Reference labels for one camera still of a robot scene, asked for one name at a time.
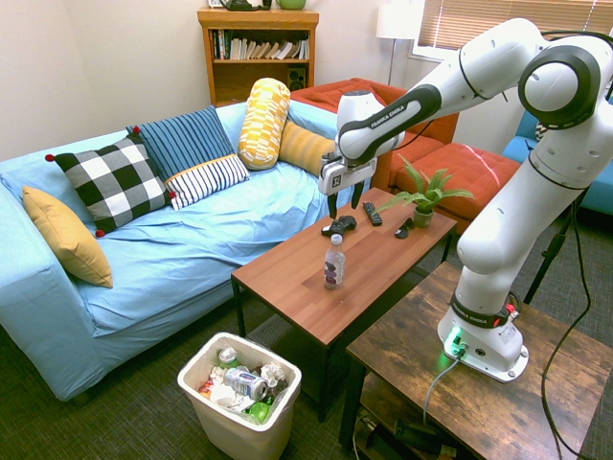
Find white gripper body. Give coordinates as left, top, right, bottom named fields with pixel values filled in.
left=318, top=151, right=378, bottom=196

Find clear plastic bottle purple label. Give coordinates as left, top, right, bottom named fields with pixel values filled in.
left=323, top=234, right=347, bottom=291

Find white plastic trash bin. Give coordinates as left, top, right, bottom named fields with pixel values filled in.
left=176, top=332, right=303, bottom=460

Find black game controller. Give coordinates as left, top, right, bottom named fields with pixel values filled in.
left=320, top=215, right=358, bottom=240

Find orange yellow striped pillow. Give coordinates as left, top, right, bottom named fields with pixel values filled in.
left=279, top=120, right=337, bottom=176

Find small potted fern plant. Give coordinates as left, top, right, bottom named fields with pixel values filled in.
left=373, top=153, right=476, bottom=229

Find orange tufted sofa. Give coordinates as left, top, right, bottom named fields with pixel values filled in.
left=289, top=77, right=460, bottom=193

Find yellow patterned bolster pillow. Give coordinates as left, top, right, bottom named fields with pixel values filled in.
left=238, top=77, right=292, bottom=172

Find white navy striped pillow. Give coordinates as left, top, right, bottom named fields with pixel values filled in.
left=164, top=152, right=251, bottom=211

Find wooden bookshelf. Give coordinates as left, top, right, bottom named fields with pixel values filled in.
left=196, top=7, right=320, bottom=107

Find floor vent grille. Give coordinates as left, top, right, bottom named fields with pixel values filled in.
left=246, top=313, right=296, bottom=354

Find row of paperback books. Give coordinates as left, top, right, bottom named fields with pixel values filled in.
left=212, top=29, right=310, bottom=61

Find light blue sofa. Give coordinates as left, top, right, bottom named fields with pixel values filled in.
left=0, top=98, right=375, bottom=403

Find white shade floor lamp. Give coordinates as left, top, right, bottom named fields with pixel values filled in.
left=375, top=0, right=425, bottom=87

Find blue striped pillow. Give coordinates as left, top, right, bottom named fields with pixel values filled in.
left=125, top=104, right=236, bottom=182

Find crumpled white paper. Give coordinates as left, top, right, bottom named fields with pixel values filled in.
left=261, top=362, right=287, bottom=384

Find black object on shelf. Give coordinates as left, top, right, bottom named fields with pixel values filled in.
left=220, top=0, right=273, bottom=12

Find crushed blue white can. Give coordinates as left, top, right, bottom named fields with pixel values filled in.
left=223, top=366, right=268, bottom=400

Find wooden window blinds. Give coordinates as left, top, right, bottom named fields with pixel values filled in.
left=418, top=0, right=613, bottom=52

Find black white checkered pillow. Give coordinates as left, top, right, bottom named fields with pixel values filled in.
left=45, top=133, right=177, bottom=239

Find green plastic wrapper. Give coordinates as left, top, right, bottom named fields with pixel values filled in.
left=247, top=401, right=274, bottom=425

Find teal blue couch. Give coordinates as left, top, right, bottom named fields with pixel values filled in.
left=502, top=93, right=613, bottom=217

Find black device under table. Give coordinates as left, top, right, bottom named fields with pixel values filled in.
left=392, top=418, right=457, bottom=457

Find rustic dark wood table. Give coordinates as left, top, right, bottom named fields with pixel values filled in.
left=338, top=261, right=613, bottom=460

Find mustard yellow pillow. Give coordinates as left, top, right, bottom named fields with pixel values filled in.
left=22, top=185, right=115, bottom=289

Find wooden coffee table black frame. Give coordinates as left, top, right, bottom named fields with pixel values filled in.
left=231, top=186, right=460, bottom=423

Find black camera tripod stand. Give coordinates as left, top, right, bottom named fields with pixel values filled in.
left=523, top=186, right=591, bottom=306

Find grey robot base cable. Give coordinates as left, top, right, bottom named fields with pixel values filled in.
left=421, top=356, right=462, bottom=427

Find black hanging cable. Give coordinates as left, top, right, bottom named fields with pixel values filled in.
left=539, top=28, right=613, bottom=460

